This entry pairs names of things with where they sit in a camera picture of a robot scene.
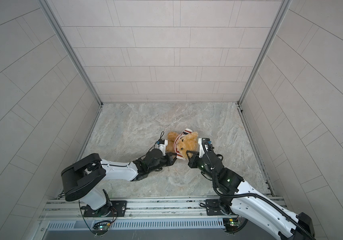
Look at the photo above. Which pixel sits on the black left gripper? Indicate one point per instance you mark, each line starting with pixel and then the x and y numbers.
pixel 168 157

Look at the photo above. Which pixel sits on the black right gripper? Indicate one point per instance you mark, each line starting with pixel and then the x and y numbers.
pixel 192 162

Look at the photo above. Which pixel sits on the tan plush teddy bear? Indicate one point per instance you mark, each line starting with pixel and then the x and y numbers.
pixel 171 137

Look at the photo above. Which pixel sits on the red white striped knit sweater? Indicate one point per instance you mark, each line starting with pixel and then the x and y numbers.
pixel 186 141

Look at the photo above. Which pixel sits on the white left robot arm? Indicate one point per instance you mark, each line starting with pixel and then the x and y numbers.
pixel 79 180

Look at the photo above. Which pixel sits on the white ventilation grille strip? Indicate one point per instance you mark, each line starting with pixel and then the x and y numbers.
pixel 141 224

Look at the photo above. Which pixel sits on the right circuit board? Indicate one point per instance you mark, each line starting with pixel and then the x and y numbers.
pixel 231 225

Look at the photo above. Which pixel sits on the circuit board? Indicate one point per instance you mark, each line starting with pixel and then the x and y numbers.
pixel 231 225
pixel 102 227

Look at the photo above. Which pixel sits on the left circuit board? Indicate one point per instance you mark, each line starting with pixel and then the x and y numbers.
pixel 102 227

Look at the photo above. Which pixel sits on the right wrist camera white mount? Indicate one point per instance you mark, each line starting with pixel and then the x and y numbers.
pixel 204 144

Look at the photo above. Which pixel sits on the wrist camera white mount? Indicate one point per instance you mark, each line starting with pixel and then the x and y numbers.
pixel 204 144
pixel 161 144

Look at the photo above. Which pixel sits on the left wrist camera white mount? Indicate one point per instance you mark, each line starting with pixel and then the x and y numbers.
pixel 161 144

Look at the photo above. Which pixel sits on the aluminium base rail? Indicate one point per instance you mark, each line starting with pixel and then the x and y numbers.
pixel 135 208

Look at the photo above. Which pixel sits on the aluminium corner post right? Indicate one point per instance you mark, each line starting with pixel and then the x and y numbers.
pixel 270 37

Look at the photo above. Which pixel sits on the aluminium corner post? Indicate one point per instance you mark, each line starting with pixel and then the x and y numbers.
pixel 47 11
pixel 270 37

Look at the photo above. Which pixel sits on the aluminium corner post left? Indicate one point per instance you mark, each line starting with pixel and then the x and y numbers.
pixel 47 11

